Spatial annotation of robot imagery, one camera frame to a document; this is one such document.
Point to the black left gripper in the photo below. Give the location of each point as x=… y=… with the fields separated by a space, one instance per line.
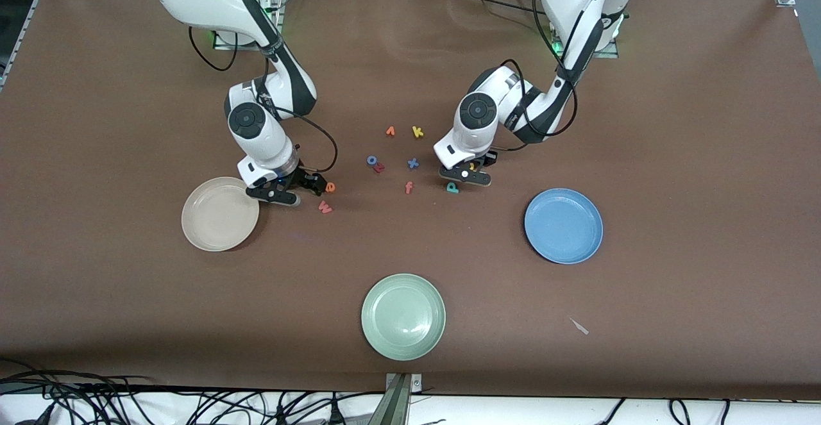
x=489 y=158

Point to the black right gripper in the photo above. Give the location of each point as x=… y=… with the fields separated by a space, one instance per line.
x=306 y=180

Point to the red letter w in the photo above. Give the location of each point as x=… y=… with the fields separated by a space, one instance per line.
x=325 y=207

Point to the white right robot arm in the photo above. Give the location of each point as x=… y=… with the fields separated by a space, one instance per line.
x=256 y=130

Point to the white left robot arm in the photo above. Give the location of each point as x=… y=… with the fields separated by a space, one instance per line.
x=478 y=124

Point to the beige plate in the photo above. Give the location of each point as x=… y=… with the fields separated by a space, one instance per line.
x=220 y=220

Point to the blue plate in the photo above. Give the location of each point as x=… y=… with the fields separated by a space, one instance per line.
x=564 y=226

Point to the green plate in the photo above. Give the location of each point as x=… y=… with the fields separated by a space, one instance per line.
x=403 y=316

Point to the small grey tape scrap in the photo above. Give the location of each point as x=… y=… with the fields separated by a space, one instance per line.
x=580 y=327

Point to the brown table cover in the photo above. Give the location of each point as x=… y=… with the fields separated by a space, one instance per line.
x=128 y=316

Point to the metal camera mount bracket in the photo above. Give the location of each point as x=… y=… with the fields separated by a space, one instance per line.
x=399 y=406

